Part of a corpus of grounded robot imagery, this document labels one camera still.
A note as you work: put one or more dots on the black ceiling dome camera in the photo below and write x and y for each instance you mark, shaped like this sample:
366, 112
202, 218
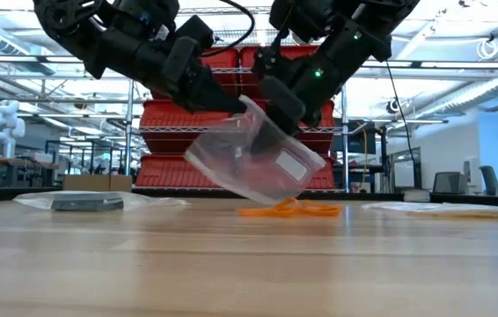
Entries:
393, 107

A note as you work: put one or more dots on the small brown cardboard box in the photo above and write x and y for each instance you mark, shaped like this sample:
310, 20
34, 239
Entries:
95, 182

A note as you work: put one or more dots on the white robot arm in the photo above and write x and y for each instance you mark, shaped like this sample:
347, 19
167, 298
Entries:
5, 127

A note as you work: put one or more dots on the clear plastic zip bag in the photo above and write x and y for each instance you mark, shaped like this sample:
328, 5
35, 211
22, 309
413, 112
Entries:
152, 201
214, 154
429, 207

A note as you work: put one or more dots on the orange rubber band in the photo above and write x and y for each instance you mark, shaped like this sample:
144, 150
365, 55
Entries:
324, 210
262, 212

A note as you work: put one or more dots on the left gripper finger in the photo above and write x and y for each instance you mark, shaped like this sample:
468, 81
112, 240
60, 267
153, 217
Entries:
198, 31
200, 92

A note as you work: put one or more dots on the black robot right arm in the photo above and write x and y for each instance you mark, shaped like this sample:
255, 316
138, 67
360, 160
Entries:
363, 17

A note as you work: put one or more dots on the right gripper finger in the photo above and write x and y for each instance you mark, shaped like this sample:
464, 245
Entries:
286, 108

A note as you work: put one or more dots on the wooden workbench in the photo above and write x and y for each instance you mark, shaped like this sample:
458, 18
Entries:
11, 160

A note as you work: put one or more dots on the red plastic storage bin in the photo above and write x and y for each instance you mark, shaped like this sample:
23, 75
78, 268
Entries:
247, 59
328, 114
224, 64
161, 171
321, 178
165, 115

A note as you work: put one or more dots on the black computer monitor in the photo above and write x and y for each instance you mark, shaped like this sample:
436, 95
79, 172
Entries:
354, 143

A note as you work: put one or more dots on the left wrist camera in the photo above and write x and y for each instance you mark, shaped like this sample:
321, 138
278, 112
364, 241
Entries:
143, 11

